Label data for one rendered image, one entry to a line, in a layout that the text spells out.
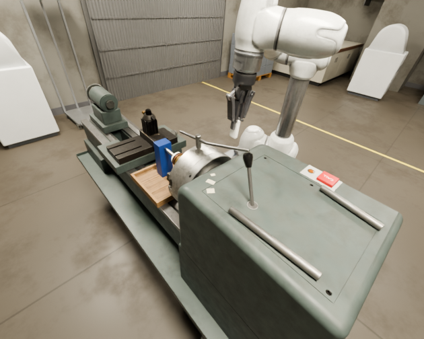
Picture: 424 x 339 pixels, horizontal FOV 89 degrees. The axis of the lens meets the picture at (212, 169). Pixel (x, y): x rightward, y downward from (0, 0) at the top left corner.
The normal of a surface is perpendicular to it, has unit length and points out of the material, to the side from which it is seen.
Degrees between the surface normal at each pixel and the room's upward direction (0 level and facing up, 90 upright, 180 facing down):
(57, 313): 0
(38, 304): 0
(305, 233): 0
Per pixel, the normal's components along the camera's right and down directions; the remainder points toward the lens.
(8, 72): 0.70, 0.48
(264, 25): -0.29, 0.51
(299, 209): 0.06, -0.77
